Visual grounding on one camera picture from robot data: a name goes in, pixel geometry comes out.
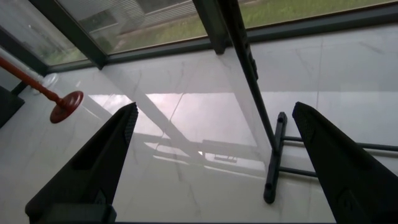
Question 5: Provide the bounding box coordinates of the black box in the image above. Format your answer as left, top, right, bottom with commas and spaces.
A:
0, 85, 25, 129

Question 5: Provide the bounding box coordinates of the black clothes rack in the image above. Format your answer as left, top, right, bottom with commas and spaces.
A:
217, 0, 398, 205

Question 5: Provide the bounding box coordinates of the window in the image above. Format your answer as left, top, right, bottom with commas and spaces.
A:
0, 0, 398, 75

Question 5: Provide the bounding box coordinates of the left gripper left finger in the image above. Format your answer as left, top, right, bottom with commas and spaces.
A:
25, 101, 139, 224

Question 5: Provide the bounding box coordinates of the red wooden disc stand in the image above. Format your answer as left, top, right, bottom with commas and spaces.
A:
0, 55, 85, 124

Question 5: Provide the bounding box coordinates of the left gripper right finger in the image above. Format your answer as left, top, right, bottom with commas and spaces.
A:
291, 101, 398, 224

